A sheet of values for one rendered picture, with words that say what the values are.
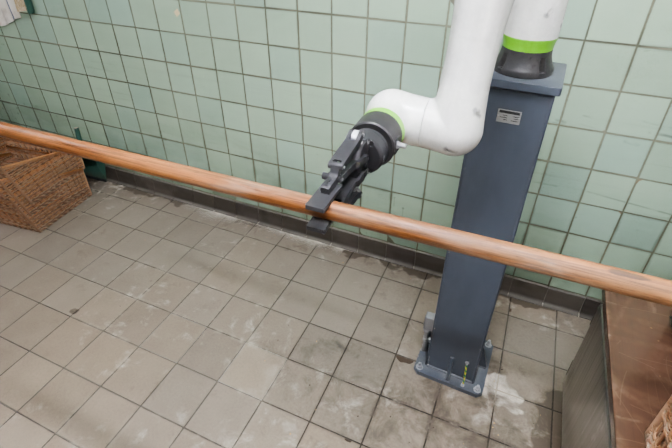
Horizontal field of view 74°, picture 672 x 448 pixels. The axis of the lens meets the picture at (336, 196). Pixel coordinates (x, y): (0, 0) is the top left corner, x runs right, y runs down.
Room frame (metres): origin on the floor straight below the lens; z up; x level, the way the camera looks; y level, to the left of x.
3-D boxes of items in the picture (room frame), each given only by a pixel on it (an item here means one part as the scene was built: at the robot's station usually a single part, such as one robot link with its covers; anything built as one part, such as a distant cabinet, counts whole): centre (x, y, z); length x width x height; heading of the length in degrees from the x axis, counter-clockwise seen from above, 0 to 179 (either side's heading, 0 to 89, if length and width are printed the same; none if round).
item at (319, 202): (0.55, 0.02, 1.21); 0.07 x 0.03 x 0.01; 157
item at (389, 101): (0.85, -0.12, 1.20); 0.14 x 0.13 x 0.11; 157
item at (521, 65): (1.20, -0.51, 1.23); 0.26 x 0.15 x 0.06; 154
